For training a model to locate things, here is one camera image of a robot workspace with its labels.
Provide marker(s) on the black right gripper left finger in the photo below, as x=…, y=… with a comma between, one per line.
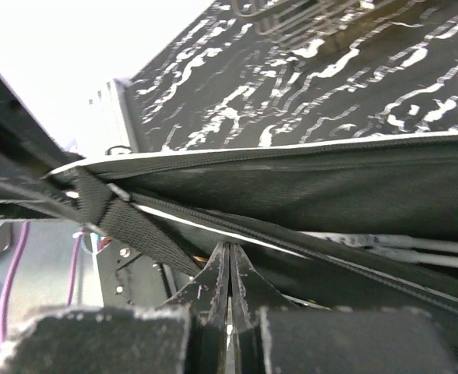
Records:
x=187, y=334

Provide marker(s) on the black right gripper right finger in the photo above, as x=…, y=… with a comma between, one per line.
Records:
x=273, y=335

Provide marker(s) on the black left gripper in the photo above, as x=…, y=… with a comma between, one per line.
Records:
x=27, y=154

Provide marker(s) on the black sport racket bag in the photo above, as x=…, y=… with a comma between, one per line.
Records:
x=275, y=202

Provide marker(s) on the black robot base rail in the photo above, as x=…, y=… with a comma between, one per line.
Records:
x=129, y=278

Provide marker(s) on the left aluminium frame post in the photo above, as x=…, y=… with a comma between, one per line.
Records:
x=110, y=118

